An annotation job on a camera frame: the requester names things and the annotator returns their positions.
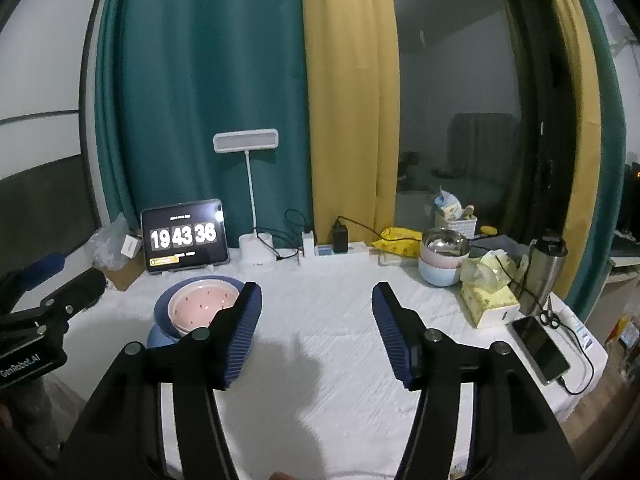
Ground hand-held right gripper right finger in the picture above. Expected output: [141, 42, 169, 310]
[371, 281, 583, 480]

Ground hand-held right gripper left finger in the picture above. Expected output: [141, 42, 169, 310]
[54, 281, 263, 480]

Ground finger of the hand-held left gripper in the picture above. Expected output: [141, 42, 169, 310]
[39, 268, 107, 323]
[0, 252, 66, 293]

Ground pink speckled bowl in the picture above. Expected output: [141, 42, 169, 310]
[167, 281, 242, 336]

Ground dark blue bowl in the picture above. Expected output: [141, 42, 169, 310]
[153, 275, 247, 348]

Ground large light blue plate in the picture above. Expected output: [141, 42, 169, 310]
[146, 324, 178, 350]

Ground cardboard box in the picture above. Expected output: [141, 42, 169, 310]
[106, 257, 147, 292]

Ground clear plastic bag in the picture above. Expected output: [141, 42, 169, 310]
[91, 214, 130, 270]

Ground white quilted tablecloth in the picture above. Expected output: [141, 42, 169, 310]
[7, 247, 608, 480]

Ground white flat packet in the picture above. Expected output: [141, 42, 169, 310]
[377, 249, 421, 268]

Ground white desk lamp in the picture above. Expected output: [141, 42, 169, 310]
[213, 129, 279, 267]

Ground white power strip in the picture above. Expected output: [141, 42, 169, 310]
[314, 241, 372, 257]

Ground yellow bag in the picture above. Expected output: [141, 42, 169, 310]
[371, 227, 426, 260]

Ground yellow tissue pack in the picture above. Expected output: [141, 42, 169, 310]
[460, 252, 529, 329]

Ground metal bowl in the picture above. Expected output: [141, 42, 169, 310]
[421, 228, 471, 257]

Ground tablet with clock display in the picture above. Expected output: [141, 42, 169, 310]
[141, 199, 231, 273]

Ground white woven basket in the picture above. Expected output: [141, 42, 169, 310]
[435, 212, 478, 240]

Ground blue white packet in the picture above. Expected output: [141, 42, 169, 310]
[432, 187, 461, 218]

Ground black smartphone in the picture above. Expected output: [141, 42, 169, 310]
[510, 315, 572, 387]

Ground black scissors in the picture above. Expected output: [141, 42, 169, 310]
[539, 296, 563, 329]

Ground steel thermos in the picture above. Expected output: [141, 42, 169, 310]
[520, 230, 568, 317]

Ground white leaflet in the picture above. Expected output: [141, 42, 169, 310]
[550, 305, 597, 356]

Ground yellow curtain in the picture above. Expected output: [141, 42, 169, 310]
[535, 0, 601, 301]
[300, 0, 398, 248]

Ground teal curtain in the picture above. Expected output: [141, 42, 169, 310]
[95, 0, 313, 251]
[565, 0, 628, 321]

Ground glass window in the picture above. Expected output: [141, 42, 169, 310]
[387, 0, 551, 241]

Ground looped black cable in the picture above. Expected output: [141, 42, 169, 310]
[255, 209, 311, 262]

